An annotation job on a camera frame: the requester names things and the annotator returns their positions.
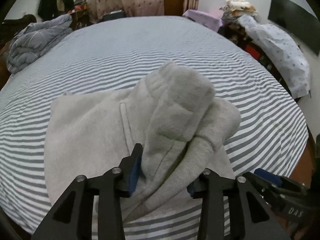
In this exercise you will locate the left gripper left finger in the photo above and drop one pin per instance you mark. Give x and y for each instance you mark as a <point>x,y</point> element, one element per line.
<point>71,216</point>

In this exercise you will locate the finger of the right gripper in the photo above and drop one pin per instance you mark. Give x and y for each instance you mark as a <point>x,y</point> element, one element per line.
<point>265,177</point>

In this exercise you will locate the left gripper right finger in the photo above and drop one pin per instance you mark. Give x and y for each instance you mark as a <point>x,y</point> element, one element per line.
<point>233,209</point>

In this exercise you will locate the beige fleece pants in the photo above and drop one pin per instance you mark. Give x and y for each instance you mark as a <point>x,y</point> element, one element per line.
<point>172,112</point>

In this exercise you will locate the grey white striped bedsheet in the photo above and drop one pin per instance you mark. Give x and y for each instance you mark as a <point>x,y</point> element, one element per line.
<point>117,54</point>

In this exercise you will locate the white dotted fabric bag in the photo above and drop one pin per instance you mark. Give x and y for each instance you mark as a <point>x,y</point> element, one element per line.
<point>284,53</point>

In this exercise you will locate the lilac folded cloth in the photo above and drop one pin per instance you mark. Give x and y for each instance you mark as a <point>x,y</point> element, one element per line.
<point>204,19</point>

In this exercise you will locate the floral pillow stack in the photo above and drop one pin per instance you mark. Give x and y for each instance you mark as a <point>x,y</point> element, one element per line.
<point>237,8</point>

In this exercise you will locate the folded grey blue quilt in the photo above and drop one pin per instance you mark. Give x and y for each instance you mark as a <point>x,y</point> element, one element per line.
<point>36,40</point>

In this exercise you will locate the dark wooden headboard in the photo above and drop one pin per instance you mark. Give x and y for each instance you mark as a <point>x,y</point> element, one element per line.
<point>10,28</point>

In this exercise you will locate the dark box near curtain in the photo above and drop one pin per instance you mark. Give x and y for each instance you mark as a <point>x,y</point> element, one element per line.
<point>113,15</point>

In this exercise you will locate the hanging dark clothes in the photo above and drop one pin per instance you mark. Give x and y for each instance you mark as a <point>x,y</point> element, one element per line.
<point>50,9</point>

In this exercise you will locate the black wall television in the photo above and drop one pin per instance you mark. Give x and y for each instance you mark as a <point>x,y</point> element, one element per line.
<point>297,21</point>

